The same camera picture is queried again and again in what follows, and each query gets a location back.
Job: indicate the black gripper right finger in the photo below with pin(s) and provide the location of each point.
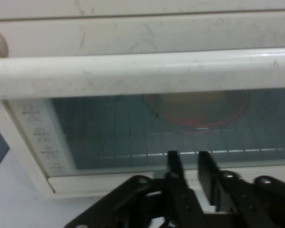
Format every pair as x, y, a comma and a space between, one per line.
251, 204

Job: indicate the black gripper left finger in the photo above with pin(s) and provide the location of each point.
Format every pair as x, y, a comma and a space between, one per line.
156, 204

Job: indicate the red plate inside oven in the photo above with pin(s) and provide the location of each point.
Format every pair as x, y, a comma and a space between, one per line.
194, 111

